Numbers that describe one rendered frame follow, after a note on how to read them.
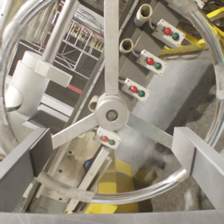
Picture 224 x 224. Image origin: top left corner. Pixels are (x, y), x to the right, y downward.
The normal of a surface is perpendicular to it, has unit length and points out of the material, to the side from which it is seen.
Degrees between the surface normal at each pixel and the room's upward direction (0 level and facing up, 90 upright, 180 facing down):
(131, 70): 90
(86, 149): 90
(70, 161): 90
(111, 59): 90
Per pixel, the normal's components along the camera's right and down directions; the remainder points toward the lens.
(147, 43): 0.01, 0.29
